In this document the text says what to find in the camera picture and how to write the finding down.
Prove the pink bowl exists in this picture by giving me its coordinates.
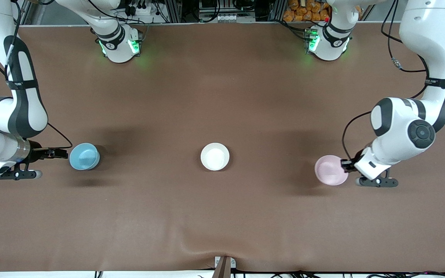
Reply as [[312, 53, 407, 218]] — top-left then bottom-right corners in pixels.
[[315, 155, 349, 186]]

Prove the blue bowl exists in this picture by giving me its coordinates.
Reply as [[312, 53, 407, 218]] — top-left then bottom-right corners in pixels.
[[69, 142, 101, 171]]

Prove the white bowl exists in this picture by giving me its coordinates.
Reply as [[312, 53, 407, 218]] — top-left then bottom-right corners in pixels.
[[200, 142, 230, 171]]

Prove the brown table cover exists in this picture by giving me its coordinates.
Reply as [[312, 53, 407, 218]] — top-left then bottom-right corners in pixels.
[[0, 21, 445, 273]]

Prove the bag of orange items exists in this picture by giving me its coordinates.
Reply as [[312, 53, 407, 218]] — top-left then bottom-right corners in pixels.
[[283, 0, 331, 22]]

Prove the white power strip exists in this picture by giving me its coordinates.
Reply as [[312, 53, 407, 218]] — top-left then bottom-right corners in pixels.
[[127, 3, 158, 17]]

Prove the black and white device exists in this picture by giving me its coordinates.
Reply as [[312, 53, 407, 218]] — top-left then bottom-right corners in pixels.
[[198, 0, 256, 22]]

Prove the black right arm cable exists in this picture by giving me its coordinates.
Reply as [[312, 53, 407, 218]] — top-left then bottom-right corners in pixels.
[[4, 0, 73, 150]]

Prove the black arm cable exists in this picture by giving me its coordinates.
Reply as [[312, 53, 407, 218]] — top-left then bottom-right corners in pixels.
[[4, 0, 73, 150], [341, 0, 445, 161]]

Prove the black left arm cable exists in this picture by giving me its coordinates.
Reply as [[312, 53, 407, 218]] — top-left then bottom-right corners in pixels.
[[341, 0, 445, 161]]

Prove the small metal bracket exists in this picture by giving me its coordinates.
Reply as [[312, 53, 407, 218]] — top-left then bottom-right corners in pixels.
[[214, 256, 237, 269]]

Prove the brown camera post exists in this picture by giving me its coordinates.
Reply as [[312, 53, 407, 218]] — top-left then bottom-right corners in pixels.
[[212, 258, 232, 278]]

